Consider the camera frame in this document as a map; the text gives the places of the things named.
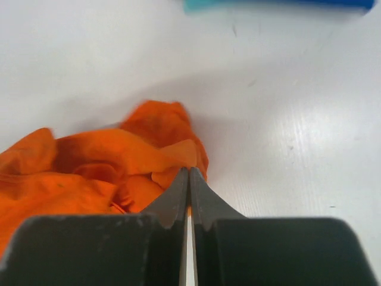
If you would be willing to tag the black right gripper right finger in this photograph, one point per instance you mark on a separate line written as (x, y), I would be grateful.
(232, 249)

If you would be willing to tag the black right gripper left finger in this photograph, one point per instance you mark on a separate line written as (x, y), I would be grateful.
(121, 249)

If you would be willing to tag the orange t shirt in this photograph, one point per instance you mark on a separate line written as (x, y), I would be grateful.
(115, 170)

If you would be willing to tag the folded teal t shirt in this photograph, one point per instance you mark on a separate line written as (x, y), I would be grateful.
(193, 6)

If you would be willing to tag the folded blue t shirt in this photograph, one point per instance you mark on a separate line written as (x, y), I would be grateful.
(352, 4)

